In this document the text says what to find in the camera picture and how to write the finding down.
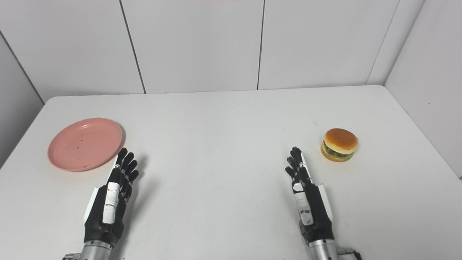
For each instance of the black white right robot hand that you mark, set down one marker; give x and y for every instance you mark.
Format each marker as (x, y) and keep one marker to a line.
(311, 209)

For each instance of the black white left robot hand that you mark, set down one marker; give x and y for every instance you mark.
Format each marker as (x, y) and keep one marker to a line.
(108, 202)

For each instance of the pink round plate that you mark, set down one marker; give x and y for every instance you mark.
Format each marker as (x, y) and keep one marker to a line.
(85, 144)

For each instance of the toy hamburger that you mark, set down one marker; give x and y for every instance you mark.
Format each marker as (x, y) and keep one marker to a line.
(340, 145)

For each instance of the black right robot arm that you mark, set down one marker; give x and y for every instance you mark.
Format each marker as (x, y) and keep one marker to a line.
(325, 251)

